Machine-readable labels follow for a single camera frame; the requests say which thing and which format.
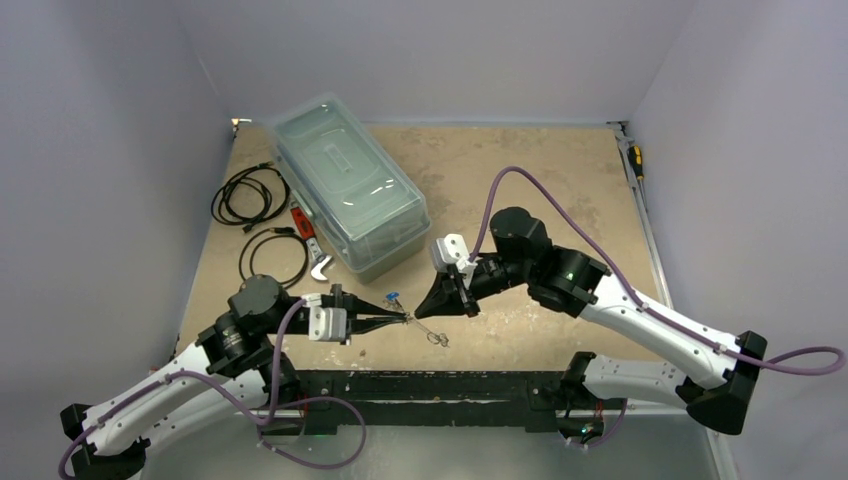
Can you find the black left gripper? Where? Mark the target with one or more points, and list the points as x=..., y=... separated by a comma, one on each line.
x=356, y=306

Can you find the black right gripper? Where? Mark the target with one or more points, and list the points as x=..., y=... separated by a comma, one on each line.
x=460, y=288

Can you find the metal key organizer plate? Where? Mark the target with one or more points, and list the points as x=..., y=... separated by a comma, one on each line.
x=438, y=339

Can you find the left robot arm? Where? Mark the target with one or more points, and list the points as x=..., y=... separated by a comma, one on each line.
x=235, y=365

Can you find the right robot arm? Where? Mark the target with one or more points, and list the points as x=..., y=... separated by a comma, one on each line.
x=698, y=370

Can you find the clear plastic storage box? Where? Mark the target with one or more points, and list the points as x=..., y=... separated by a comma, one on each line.
x=369, y=211

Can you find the yellow black screwdriver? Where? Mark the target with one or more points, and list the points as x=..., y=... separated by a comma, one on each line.
x=635, y=160

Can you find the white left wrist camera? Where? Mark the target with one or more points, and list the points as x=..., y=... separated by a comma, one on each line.
x=318, y=309

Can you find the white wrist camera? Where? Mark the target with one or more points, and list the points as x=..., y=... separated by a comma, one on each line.
x=451, y=250
x=318, y=309

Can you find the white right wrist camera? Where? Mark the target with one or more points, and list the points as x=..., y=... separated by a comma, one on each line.
x=451, y=250

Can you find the red handled adjustable wrench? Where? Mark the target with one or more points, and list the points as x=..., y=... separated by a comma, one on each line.
x=319, y=259

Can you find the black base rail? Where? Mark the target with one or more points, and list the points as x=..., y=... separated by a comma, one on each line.
x=536, y=401

